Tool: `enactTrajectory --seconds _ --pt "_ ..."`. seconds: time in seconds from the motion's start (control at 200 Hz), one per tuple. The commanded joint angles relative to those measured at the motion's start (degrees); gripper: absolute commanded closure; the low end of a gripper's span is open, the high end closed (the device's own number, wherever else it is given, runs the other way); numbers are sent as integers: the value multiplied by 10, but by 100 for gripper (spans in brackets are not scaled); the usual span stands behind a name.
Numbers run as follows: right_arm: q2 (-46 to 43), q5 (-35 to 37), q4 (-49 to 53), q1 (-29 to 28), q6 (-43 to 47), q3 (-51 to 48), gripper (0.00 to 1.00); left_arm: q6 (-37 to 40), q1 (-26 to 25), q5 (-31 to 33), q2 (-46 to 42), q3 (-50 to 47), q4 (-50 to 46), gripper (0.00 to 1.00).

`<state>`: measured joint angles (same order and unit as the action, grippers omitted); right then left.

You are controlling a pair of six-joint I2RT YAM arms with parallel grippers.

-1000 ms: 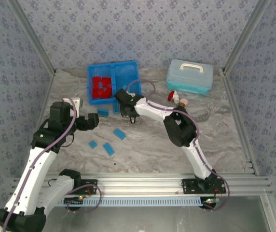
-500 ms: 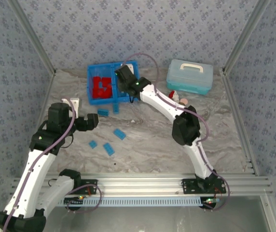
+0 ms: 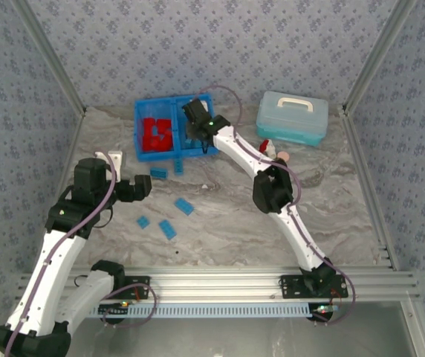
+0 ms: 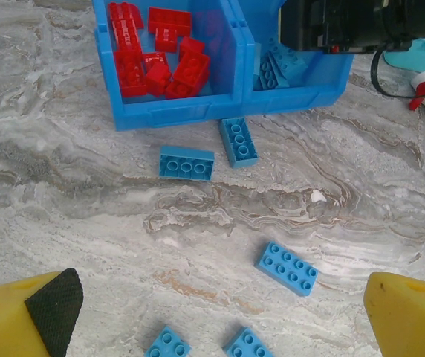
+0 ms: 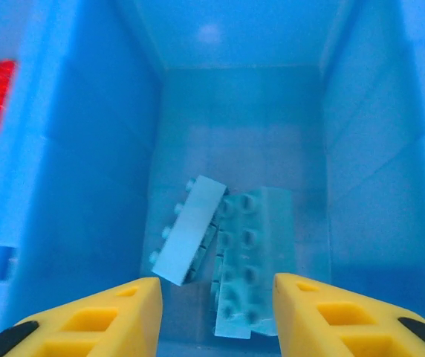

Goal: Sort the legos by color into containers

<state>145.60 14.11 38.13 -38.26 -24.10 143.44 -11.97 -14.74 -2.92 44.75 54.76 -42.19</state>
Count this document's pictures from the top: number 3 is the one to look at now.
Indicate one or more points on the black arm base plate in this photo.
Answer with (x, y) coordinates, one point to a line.
(290, 288)
(140, 288)

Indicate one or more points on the black electronics board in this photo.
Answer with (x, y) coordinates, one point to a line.
(112, 309)
(324, 310)

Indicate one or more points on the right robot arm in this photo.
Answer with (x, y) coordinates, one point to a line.
(298, 230)

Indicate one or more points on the aluminium frame post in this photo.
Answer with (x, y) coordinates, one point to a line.
(53, 56)
(376, 56)

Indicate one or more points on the small blue lego brick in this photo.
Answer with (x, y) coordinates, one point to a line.
(142, 222)

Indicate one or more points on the small red lego brick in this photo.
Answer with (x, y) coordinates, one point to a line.
(166, 133)
(147, 132)

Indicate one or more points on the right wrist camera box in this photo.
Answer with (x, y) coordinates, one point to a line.
(194, 109)

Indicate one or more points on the aluminium side rail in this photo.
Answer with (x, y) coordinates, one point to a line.
(361, 160)
(70, 156)

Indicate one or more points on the pink round disc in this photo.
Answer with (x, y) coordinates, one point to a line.
(284, 155)

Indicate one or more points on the blue two-compartment bin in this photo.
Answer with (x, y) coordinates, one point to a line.
(160, 157)

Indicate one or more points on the brass pipe fitting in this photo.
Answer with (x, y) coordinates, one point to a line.
(280, 160)

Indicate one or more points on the aluminium front rail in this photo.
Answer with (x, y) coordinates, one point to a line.
(216, 282)

